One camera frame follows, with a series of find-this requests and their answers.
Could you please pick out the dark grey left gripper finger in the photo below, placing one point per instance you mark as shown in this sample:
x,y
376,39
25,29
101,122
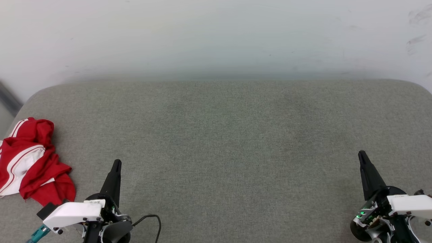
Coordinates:
x,y
113,184

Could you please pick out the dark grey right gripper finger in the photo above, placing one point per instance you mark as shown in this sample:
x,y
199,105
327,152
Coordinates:
x,y
371,180

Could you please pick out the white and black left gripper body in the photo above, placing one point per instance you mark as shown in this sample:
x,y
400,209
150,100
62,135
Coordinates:
x,y
74,212

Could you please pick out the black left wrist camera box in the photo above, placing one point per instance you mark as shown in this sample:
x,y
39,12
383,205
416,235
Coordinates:
x,y
47,211

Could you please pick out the red white basketball jersey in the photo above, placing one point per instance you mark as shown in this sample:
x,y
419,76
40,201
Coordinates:
x,y
33,168

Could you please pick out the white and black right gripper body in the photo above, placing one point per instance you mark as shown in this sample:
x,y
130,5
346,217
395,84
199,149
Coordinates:
x,y
410,204

